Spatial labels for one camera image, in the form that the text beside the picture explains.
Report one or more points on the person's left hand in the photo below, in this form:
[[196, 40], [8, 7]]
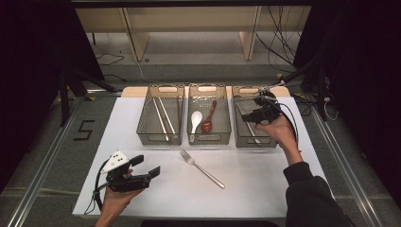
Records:
[[113, 203]]

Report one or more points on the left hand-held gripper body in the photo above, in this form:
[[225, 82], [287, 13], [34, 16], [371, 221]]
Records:
[[115, 160]]

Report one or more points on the yellow tape piece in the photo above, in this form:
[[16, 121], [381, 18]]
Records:
[[90, 98], [279, 76]]

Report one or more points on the white table mat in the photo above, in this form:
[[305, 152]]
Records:
[[176, 205]]

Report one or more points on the aluminium floor rail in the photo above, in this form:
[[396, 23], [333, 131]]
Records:
[[351, 179], [39, 178]]

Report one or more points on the short aluminium rail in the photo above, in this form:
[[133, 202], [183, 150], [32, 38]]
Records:
[[104, 92]]

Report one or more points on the brown spoon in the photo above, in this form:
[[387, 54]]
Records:
[[207, 126]]

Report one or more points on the light wooden desk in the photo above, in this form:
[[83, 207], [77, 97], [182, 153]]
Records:
[[189, 19]]

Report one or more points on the grey translucent plastic basket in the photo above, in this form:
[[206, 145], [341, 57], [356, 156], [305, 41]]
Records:
[[146, 119], [220, 126], [238, 132]]

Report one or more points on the metal knife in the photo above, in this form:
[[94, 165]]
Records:
[[253, 132]]

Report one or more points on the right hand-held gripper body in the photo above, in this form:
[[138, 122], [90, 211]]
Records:
[[266, 108]]

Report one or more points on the white spoon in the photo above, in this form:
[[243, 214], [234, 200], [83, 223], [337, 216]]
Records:
[[196, 117]]

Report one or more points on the black crossbar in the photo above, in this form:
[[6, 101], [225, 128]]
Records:
[[189, 3]]

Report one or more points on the person's right hand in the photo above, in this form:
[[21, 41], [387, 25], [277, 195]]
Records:
[[280, 132]]

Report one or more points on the dark curtain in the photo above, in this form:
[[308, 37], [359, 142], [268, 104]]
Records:
[[31, 78], [362, 78]]

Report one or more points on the black metal stand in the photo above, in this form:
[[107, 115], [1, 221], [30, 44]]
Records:
[[321, 94], [64, 101]]

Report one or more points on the metal fork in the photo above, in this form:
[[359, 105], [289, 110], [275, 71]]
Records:
[[201, 168]]

